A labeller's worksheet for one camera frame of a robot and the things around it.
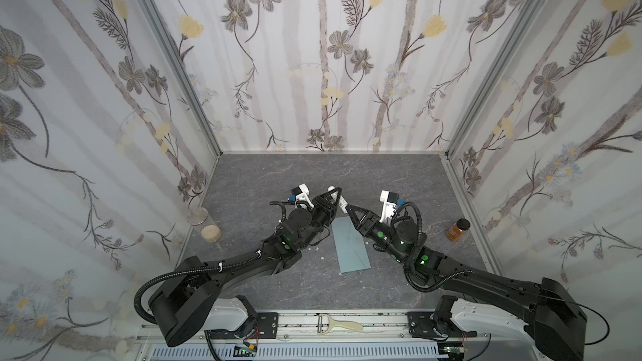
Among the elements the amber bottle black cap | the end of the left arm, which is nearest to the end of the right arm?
the end of the left arm

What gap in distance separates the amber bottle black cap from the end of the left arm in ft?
1.62

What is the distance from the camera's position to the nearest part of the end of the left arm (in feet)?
2.21

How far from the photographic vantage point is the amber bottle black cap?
2.88 feet

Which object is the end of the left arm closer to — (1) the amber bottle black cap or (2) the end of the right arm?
Result: (2) the end of the right arm
